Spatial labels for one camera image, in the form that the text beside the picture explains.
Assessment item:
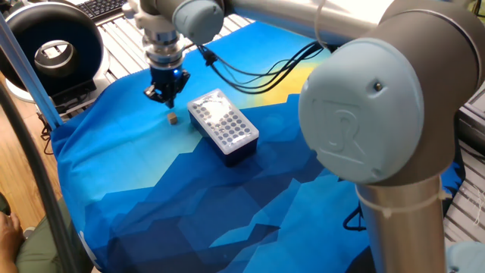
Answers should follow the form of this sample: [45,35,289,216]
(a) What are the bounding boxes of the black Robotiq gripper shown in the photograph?
[142,64,192,110]

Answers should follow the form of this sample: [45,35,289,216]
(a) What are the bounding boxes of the white blue test tube rack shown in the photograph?
[186,88,261,168]

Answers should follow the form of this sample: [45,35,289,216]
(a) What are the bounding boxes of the person's left hand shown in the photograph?
[0,212,26,273]

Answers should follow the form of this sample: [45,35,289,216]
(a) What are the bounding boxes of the silver wrist sensor flange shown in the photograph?
[142,30,186,70]

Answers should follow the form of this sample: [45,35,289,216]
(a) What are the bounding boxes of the blue mountain print cloth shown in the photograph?
[50,20,467,273]

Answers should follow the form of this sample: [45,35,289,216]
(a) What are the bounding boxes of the black stand base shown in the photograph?
[51,79,99,115]

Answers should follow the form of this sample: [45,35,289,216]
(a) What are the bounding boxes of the black computer keyboard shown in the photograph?
[75,0,130,22]

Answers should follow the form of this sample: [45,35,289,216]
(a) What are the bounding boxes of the white zip tie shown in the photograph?
[313,0,335,49]
[354,185,454,219]

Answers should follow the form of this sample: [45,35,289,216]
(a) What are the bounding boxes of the green trousers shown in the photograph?
[14,196,94,273]

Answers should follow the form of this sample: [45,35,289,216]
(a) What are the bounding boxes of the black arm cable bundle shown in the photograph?
[196,39,327,96]

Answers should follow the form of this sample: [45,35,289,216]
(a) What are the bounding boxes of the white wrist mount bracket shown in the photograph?
[121,0,181,37]

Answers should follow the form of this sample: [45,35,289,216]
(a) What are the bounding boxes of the aluminium frame bar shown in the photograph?
[0,13,64,130]

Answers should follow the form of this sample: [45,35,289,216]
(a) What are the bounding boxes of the thick black hose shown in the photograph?
[0,81,83,273]

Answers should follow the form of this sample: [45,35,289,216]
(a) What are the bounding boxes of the black base cable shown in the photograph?
[343,204,368,232]

